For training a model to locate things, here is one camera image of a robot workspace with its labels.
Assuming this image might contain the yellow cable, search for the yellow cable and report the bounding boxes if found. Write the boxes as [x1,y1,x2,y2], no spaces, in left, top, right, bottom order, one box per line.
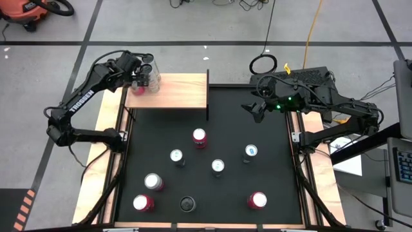
[302,0,324,70]

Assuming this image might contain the black vacuum hose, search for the black vacuum hose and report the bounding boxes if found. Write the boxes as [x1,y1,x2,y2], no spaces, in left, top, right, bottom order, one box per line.
[30,0,75,17]

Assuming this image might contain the black aluminium table frame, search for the black aluminium table frame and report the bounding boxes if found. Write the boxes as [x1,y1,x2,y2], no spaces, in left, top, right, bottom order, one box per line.
[77,82,345,232]

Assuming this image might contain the white pink soda can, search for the white pink soda can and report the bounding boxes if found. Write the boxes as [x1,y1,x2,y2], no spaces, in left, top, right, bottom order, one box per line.
[130,80,146,97]

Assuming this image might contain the grey laptop with keyboard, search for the grey laptop with keyboard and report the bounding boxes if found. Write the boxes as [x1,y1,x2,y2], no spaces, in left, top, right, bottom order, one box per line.
[387,137,412,217]

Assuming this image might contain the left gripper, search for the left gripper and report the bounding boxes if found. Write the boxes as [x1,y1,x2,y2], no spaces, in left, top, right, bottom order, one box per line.
[117,50,152,88]

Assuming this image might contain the white paper sheet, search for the white paper sheet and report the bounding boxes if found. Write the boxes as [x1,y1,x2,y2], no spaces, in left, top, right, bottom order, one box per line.
[331,135,364,177]

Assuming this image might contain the orange shop vacuum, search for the orange shop vacuum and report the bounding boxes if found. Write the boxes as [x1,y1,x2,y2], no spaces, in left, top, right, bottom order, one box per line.
[0,0,49,33]

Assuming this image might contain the black desk beam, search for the black desk beam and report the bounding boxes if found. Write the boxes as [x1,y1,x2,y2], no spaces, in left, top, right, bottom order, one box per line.
[330,122,402,165]

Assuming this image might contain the wooden shelf board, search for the wooden shelf board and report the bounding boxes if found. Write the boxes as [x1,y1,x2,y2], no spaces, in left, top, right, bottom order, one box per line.
[124,72,209,110]

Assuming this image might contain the silver can lower left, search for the silver can lower left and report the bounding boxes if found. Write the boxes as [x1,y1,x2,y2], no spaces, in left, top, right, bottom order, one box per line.
[144,172,165,193]

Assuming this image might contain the red soda can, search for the red soda can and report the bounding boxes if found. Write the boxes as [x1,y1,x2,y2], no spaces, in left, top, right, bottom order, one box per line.
[132,193,155,213]
[247,191,268,210]

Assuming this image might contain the red Fanta can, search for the red Fanta can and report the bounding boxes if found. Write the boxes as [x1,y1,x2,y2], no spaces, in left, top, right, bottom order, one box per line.
[192,128,209,150]

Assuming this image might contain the silver blue Red Bull can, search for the silver blue Red Bull can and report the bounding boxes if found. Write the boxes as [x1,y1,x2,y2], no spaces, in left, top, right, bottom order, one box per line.
[169,148,187,168]
[241,144,259,164]
[211,158,226,179]

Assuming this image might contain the black hanging cable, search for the black hanging cable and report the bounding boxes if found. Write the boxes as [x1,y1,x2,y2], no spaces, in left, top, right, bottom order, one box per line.
[249,0,278,75]

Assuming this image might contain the wooden side board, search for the wooden side board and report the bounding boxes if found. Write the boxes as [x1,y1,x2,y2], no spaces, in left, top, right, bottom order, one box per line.
[295,109,347,226]
[72,86,129,225]

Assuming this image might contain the white Celsius can black lid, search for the white Celsius can black lid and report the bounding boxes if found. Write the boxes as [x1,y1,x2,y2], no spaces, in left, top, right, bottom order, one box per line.
[179,195,198,213]

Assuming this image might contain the grey side desk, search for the grey side desk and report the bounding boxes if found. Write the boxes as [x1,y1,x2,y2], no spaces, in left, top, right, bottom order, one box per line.
[334,146,392,198]

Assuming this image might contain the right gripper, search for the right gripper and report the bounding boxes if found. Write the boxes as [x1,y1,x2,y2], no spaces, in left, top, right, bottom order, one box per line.
[240,95,288,124]

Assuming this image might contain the black floor mat orange stripes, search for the black floor mat orange stripes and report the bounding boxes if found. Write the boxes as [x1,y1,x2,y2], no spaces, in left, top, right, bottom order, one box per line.
[0,188,36,232]

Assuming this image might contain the black perforated metal box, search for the black perforated metal box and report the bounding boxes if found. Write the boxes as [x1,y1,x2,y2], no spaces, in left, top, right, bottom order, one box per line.
[250,66,332,96]

